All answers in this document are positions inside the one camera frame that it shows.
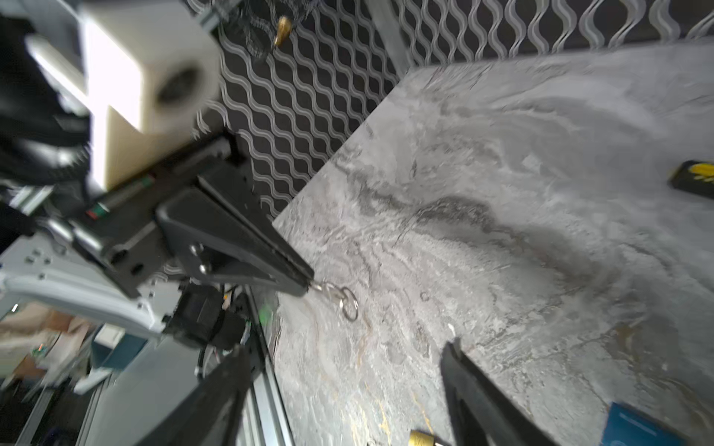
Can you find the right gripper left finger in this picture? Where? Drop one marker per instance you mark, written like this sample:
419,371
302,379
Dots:
211,413

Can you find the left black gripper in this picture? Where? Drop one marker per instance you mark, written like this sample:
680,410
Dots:
217,231

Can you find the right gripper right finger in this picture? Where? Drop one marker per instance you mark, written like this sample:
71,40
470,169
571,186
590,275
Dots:
480,413

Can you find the blue padlock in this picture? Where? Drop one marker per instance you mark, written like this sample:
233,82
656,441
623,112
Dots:
627,427

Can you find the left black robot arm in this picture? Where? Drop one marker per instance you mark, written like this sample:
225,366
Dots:
41,144

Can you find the brass padlock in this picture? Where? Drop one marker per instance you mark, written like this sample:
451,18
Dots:
420,438

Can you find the brass item in basket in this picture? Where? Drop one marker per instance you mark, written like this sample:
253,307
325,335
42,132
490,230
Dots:
284,28

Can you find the black yellow pry tool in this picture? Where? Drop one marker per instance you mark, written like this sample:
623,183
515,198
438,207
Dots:
695,177

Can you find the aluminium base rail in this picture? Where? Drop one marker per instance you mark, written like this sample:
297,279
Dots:
263,420

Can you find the black wire basket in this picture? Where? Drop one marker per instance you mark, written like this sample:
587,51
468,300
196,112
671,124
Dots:
251,25

